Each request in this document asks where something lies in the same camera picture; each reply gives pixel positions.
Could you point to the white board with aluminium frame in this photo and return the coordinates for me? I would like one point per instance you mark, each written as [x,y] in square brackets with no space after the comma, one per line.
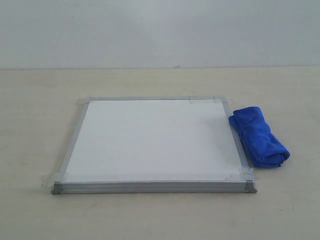
[126,145]

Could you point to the clear tape back left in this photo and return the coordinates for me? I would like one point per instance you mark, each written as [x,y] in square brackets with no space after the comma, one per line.
[86,100]

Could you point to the blue microfiber cloth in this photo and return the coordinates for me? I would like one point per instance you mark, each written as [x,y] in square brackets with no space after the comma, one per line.
[262,147]

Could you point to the clear tape front right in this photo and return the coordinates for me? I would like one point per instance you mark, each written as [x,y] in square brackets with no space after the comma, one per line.
[243,174]

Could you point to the clear tape front left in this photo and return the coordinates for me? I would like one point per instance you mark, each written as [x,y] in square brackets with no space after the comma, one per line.
[49,180]

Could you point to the clear tape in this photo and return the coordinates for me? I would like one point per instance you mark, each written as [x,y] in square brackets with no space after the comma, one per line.
[243,174]
[86,100]
[207,99]
[49,180]

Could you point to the clear tape back right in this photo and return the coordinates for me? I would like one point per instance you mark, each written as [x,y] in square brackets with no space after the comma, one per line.
[207,99]

